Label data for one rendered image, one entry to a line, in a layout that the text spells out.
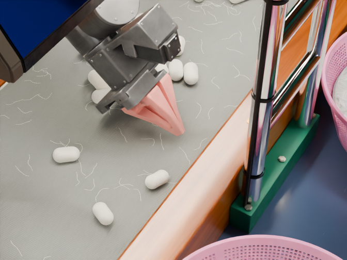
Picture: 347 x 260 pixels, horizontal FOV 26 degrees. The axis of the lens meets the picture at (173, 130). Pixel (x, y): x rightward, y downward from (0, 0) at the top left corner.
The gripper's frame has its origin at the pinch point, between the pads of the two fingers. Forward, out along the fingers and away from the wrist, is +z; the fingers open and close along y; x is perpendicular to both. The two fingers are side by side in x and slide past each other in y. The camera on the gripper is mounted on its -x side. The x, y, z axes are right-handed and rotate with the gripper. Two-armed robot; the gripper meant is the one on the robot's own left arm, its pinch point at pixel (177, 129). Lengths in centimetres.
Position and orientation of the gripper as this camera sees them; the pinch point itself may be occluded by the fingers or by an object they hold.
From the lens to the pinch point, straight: 95.4
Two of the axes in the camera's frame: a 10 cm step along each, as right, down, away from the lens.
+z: 6.5, 7.3, 2.1
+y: 5.3, -6.3, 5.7
